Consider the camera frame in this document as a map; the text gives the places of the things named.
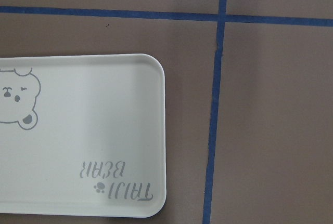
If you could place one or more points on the white bear tray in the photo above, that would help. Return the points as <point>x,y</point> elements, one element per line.
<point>83,135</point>

